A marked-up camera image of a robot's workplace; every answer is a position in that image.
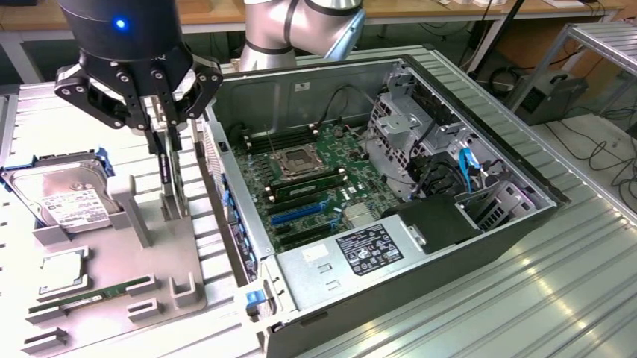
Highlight metal disk bay cage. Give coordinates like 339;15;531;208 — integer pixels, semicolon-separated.
366;61;479;187

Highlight installed green RAM stick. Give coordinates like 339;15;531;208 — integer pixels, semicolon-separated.
272;181;346;199

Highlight silver CPU chip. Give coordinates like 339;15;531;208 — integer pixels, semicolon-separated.
37;255;87;291

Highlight silver power supply unit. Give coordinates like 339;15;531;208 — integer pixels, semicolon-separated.
275;214;435;311

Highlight black equipment box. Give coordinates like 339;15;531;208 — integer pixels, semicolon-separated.
515;68;591;127

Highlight black looped wire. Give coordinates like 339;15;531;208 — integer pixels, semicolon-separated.
316;84;372;128

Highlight blue case latch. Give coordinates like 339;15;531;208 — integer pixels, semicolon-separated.
244;289;265;311

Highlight blue SATA wire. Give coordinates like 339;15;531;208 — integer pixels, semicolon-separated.
459;146;482;192

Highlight green motherboard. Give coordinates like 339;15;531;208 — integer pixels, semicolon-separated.
231;123;404;255

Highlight black expansion slot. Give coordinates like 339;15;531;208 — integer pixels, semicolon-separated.
275;223;330;251

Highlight blue expansion slot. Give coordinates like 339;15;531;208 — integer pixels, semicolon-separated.
267;203;326;227

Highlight aluminium frame table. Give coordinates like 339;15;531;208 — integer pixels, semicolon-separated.
497;22;637;113

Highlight grey plastic parts rack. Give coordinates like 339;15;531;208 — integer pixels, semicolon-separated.
18;174;208;355

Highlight CPU socket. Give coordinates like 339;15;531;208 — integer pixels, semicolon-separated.
267;146;326;179

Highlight silver chipset heatsink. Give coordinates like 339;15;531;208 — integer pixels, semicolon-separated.
340;204;383;229

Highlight black floor cables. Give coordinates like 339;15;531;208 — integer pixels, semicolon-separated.
557;107;637;187

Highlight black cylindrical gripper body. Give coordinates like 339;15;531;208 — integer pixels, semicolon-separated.
56;0;196;91

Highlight hard disk with blue caddy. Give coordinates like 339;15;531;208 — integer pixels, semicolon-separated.
0;148;119;235

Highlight wooden desk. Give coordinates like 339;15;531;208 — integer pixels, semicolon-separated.
0;0;623;49

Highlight black open PC case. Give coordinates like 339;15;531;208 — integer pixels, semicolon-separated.
196;54;571;358

